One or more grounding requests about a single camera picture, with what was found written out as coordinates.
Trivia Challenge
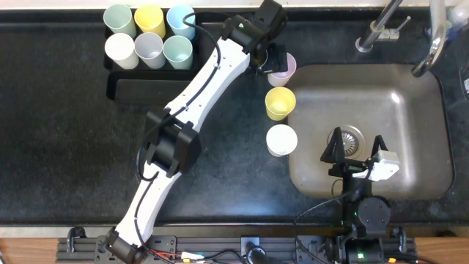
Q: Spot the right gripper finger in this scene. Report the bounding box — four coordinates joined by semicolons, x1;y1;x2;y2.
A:
370;134;389;159
320;126;347;164

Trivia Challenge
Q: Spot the yellow cup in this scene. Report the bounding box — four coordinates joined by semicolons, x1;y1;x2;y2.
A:
133;4;166;40
264;86;297;122

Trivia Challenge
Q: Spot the blue soap bottle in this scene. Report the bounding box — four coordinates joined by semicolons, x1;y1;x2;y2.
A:
445;1;469;41

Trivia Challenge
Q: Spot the steel sink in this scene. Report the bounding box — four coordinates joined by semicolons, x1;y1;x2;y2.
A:
287;64;455;201

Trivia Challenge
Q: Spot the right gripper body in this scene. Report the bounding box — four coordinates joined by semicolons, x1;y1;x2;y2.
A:
328;159;369;177

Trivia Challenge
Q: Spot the blue cup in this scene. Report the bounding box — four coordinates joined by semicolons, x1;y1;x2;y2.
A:
166;4;196;41

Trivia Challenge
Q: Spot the mounting rail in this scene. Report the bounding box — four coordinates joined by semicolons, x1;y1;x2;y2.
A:
56;227;418;264

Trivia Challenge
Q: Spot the black tray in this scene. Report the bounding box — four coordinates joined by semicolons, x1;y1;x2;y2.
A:
103;5;205;103

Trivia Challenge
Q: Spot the steel tap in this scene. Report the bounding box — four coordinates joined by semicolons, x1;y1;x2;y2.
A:
354;0;450;78

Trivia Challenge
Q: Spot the pink cup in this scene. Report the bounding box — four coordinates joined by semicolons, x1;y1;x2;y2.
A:
266;52;298;88

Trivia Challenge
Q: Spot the black cable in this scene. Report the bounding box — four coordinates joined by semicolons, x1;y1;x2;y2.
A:
133;12;239;257
292;161;374;264

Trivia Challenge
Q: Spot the green cup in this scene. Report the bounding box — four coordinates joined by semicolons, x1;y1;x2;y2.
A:
103;3;137;39
162;34;194;70

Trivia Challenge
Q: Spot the grey cup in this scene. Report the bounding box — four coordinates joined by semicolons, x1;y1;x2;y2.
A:
133;32;166;70

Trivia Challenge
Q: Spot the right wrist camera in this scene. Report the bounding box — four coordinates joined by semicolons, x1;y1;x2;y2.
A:
353;149;401;183

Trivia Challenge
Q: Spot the white cup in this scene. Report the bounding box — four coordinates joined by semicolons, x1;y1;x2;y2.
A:
104;32;140;70
265;123;298;158

